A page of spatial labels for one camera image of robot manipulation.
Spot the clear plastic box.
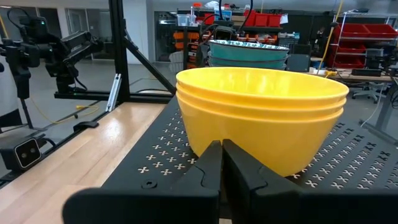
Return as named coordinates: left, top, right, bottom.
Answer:
left=177, top=14, right=195, bottom=27

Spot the black table clamp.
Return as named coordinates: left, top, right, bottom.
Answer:
left=73, top=120, right=100, bottom=132

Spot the red storage bin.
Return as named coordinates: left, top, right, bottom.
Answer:
left=243, top=9, right=256, bottom=27
left=254, top=12, right=269, bottom=27
left=335, top=23, right=371, bottom=39
left=267, top=14, right=283, bottom=28
left=326, top=55, right=366, bottom=69
left=333, top=42, right=367, bottom=54
left=365, top=24, right=398, bottom=39

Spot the black depth camera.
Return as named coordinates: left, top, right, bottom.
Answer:
left=0, top=134, right=47, bottom=172

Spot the silver aluminium bar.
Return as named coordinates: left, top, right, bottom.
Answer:
left=105, top=73, right=123, bottom=113

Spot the black storage shelf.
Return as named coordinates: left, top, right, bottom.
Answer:
left=154, top=7, right=285, bottom=71

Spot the yellow mini bowl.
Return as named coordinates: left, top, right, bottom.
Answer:
left=176, top=83, right=348, bottom=124
left=177, top=93, right=345, bottom=177
left=175, top=67, right=349, bottom=110

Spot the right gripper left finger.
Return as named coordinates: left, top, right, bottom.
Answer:
left=62, top=140, right=223, bottom=224

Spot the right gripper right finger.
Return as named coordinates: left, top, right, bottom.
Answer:
left=223, top=139, right=398, bottom=224

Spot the black perforated metal rack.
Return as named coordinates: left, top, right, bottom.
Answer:
left=101, top=95, right=398, bottom=200

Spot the teal patterned mini bowl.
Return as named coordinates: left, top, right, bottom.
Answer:
left=208, top=63, right=287, bottom=71
left=207, top=39, right=290, bottom=62
left=207, top=52, right=289, bottom=68

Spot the yellow cable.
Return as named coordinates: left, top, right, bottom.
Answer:
left=29, top=104, right=100, bottom=124

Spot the black square box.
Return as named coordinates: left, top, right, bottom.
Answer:
left=285, top=53, right=311, bottom=73

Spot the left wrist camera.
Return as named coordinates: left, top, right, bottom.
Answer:
left=213, top=25, right=234, bottom=42

